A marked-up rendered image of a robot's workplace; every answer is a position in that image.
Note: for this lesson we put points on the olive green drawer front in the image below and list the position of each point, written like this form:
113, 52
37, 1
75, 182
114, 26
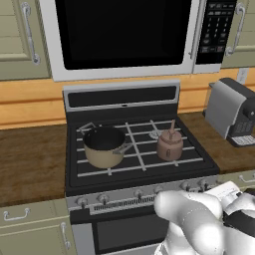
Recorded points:
43, 212
232, 177

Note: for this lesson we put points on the white microwave oven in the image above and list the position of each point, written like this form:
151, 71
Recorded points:
212, 68

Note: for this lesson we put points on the olive green cupboard door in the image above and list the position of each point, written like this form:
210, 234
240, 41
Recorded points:
30, 240
13, 36
247, 33

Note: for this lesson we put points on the beige pot with black inside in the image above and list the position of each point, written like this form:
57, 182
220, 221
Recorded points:
103, 152

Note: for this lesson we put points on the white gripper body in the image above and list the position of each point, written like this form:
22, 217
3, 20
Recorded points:
225, 193

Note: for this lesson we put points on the white wall outlet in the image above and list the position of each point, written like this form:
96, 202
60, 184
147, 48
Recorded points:
243, 75

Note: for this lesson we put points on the black and silver stove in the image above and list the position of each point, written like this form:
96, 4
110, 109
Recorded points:
132, 179

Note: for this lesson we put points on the grey and black coffee machine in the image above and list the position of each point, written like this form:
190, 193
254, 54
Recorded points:
229, 109

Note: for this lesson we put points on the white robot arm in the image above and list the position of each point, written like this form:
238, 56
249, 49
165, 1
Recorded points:
192, 222

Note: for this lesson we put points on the brown copper kettle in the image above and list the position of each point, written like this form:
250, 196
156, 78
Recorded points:
170, 146

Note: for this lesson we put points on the black microwave door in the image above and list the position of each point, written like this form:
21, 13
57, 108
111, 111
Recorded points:
123, 33

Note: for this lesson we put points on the black oven door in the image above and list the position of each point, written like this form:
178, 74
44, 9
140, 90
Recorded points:
129, 232

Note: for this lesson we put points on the silver stove knob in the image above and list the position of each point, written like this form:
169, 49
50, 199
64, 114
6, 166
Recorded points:
81, 201
138, 193
103, 199
202, 183
185, 185
158, 190

